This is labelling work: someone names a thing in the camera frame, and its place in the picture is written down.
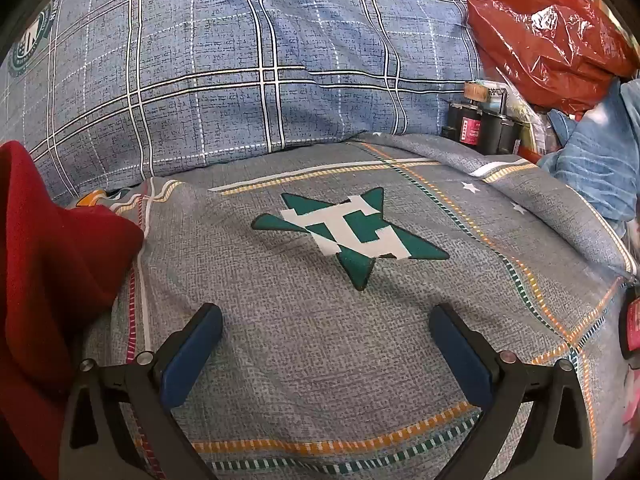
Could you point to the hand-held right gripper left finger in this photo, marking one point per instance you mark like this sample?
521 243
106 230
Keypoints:
192 355

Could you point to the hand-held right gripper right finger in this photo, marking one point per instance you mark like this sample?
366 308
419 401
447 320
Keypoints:
462 355

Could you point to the red garment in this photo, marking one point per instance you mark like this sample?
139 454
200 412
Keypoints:
45 270

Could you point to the grey star print bedsheet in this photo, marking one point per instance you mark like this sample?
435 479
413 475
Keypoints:
300 335

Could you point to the red and black object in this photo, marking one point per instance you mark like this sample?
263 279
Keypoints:
631 322

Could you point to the pink printed cloth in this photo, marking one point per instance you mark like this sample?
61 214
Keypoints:
632 425

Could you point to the light blue cloth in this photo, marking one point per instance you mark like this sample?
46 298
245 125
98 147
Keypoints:
595 160

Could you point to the red plastic bag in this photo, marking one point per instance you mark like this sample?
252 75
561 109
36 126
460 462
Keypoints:
540 45

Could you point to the blue plaid pillow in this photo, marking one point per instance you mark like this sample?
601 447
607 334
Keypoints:
225 35

